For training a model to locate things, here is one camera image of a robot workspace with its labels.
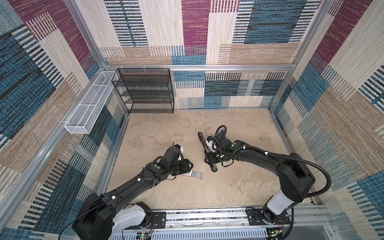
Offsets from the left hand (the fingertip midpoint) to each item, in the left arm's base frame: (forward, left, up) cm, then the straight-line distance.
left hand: (192, 164), depth 80 cm
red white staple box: (-1, +2, -10) cm, 10 cm away
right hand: (+4, -11, -4) cm, 12 cm away
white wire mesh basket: (+12, +51, +22) cm, 57 cm away
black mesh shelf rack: (+54, +32, +8) cm, 63 cm away
